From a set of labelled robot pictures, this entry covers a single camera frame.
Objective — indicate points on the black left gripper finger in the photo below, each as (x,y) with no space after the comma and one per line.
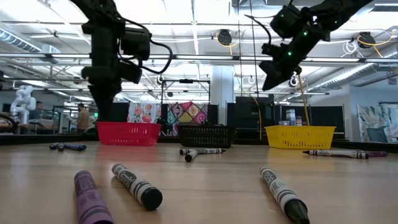
(98,99)
(112,99)

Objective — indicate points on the long ceiling light bar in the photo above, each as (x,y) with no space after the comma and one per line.
(202,57)

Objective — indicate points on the black metal stand frame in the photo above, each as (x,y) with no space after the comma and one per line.
(185,81)

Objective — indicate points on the grey ceiling duct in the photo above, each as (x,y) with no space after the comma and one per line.
(15,40)

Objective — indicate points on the geometric patterned quilt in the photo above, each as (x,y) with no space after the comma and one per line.
(186,113)

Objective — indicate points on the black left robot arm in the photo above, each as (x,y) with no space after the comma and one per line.
(96,12)

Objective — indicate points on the stacked storage boxes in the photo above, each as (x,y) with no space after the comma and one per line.
(290,116)

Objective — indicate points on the black aluminium table frame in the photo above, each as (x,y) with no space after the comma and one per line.
(373,145)

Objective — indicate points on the white building column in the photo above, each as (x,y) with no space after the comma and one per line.
(222,93)

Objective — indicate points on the person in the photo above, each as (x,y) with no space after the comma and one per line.
(83,119)
(38,113)

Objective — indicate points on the black cabinet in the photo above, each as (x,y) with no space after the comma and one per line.
(245,115)

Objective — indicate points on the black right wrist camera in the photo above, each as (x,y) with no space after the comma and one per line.
(286,20)

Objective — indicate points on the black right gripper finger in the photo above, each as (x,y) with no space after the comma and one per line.
(267,70)
(286,71)

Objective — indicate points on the black plastic basket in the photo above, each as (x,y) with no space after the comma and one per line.
(206,136)

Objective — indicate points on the teal patterned cloth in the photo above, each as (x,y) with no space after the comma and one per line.
(377,119)

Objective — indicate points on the black partition panel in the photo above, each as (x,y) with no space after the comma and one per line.
(326,115)
(121,112)

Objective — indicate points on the silver ceiling duct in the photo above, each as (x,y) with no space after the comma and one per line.
(351,73)

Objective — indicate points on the yellow plastic basket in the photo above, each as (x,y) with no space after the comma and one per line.
(300,137)

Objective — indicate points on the floral patterned cloth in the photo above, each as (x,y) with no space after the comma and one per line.
(143,112)

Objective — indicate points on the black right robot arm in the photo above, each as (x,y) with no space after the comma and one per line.
(342,12)

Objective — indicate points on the black crayon white wrapper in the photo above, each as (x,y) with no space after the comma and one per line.
(202,151)
(280,189)
(190,156)
(335,153)
(133,185)

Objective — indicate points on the red plastic basket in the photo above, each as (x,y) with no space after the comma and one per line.
(129,133)

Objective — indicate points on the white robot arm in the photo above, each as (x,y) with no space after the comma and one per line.
(23,102)

